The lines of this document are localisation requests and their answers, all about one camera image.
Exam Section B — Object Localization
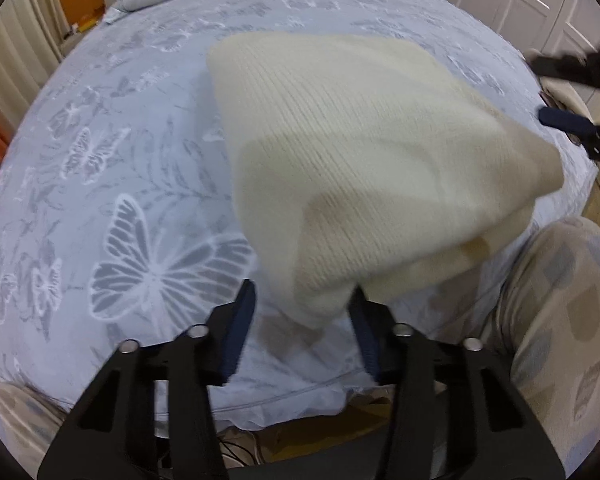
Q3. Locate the cream curtain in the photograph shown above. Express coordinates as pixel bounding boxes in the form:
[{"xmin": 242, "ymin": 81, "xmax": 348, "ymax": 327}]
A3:
[{"xmin": 0, "ymin": 0, "xmax": 64, "ymax": 121}]

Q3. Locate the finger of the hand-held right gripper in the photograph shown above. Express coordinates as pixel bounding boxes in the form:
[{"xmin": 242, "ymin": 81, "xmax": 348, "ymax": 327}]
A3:
[
  {"xmin": 537, "ymin": 105, "xmax": 600, "ymax": 166},
  {"xmin": 527, "ymin": 32, "xmax": 600, "ymax": 94}
]

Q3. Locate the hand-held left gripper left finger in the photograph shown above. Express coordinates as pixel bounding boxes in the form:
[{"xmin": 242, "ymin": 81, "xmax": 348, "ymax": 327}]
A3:
[{"xmin": 36, "ymin": 279, "xmax": 257, "ymax": 480}]

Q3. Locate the bed with butterfly sheet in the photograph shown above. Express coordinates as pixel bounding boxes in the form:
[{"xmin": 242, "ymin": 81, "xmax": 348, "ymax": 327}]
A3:
[{"xmin": 0, "ymin": 0, "xmax": 600, "ymax": 433}]

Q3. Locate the black cable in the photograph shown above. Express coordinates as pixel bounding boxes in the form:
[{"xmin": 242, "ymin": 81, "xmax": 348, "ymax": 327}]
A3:
[{"xmin": 215, "ymin": 434, "xmax": 262, "ymax": 467}]

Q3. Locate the beige folded cloth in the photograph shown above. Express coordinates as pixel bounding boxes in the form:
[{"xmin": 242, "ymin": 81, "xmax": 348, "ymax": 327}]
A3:
[{"xmin": 542, "ymin": 77, "xmax": 594, "ymax": 117}]

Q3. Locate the person's right leg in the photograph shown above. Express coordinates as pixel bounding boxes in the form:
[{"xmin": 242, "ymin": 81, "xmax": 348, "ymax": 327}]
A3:
[{"xmin": 480, "ymin": 216, "xmax": 600, "ymax": 461}]

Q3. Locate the cream knit cardigan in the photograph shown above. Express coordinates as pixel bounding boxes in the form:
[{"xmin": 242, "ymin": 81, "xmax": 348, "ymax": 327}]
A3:
[{"xmin": 206, "ymin": 31, "xmax": 566, "ymax": 331}]

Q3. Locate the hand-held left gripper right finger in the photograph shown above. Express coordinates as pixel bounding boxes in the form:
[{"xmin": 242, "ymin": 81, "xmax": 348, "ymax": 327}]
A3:
[{"xmin": 346, "ymin": 285, "xmax": 566, "ymax": 480}]

